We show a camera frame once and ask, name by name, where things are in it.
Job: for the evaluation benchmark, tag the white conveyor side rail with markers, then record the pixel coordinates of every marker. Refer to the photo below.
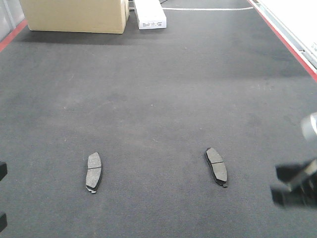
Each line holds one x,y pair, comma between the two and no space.
295,23

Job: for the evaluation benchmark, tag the brown cardboard box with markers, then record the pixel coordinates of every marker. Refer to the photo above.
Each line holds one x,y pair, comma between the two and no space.
87,16

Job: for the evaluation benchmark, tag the black conveyor belt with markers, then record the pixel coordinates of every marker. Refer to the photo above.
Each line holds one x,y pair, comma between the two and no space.
150,103

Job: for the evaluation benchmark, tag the grey brake pad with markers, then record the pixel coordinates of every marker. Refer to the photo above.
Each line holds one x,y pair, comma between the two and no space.
218,167
94,172

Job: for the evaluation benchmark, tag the white long carton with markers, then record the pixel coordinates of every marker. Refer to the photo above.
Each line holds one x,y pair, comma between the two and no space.
150,14

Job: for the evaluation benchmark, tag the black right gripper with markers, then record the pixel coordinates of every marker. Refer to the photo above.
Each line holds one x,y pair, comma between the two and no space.
300,181

